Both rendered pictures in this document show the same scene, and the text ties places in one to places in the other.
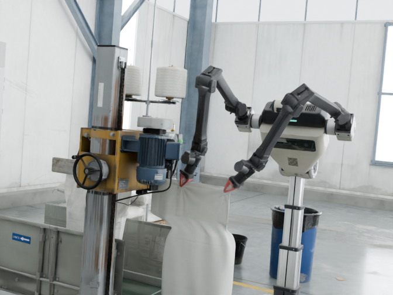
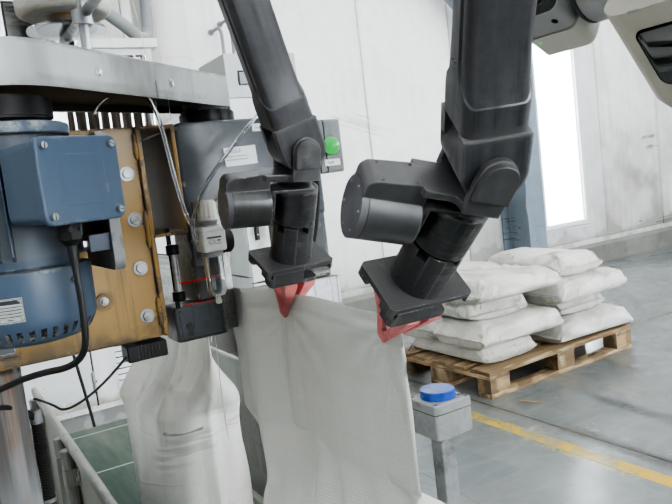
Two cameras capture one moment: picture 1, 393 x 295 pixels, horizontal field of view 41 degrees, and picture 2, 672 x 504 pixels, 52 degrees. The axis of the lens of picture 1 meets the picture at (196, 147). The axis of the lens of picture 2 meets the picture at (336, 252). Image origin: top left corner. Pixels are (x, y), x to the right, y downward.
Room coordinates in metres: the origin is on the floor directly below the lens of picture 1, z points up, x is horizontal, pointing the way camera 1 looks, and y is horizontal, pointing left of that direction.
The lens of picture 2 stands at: (2.17, -0.54, 1.23)
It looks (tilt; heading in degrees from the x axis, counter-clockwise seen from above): 6 degrees down; 33
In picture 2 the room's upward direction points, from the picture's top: 7 degrees counter-clockwise
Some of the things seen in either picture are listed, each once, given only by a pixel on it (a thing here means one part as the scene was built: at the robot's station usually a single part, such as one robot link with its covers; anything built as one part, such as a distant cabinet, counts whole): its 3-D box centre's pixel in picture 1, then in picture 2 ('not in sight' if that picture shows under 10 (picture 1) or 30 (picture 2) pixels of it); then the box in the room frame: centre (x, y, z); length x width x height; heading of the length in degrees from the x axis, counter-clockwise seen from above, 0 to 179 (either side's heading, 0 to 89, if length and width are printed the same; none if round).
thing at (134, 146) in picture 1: (135, 144); not in sight; (2.66, 0.31, 1.27); 0.12 x 0.09 x 0.09; 154
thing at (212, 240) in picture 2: not in sight; (214, 251); (2.94, 0.18, 1.14); 0.05 x 0.04 x 0.16; 154
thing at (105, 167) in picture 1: (96, 170); not in sight; (2.61, 0.48, 1.14); 0.11 x 0.06 x 0.11; 64
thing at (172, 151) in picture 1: (173, 153); (66, 192); (2.65, 0.11, 1.25); 0.10 x 0.08 x 0.12; 179
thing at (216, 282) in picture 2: not in sight; (215, 275); (2.93, 0.18, 1.11); 0.03 x 0.03 x 0.06
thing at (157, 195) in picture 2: not in sight; (144, 184); (2.95, 0.32, 1.26); 0.22 x 0.05 x 0.16; 64
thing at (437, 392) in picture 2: not in sight; (437, 394); (3.22, -0.03, 0.84); 0.06 x 0.06 x 0.02
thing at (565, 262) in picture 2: not in sight; (540, 261); (6.51, 0.79, 0.56); 0.67 x 0.43 x 0.15; 64
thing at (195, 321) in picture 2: (150, 185); (195, 318); (2.94, 0.24, 1.04); 0.08 x 0.06 x 0.05; 154
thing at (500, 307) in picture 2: not in sight; (466, 301); (5.90, 1.05, 0.44); 0.66 x 0.42 x 0.14; 58
